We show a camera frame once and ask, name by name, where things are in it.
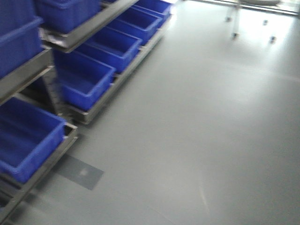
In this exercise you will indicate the blue plastic bin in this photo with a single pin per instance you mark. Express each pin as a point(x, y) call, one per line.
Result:
point(28, 136)
point(16, 44)
point(120, 47)
point(83, 79)
point(137, 23)
point(64, 16)

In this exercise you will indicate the stainless steel cart frame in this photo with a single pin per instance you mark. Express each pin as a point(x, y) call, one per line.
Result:
point(270, 14)

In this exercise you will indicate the stainless steel shelf trolley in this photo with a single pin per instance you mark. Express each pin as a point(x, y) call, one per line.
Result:
point(40, 99)

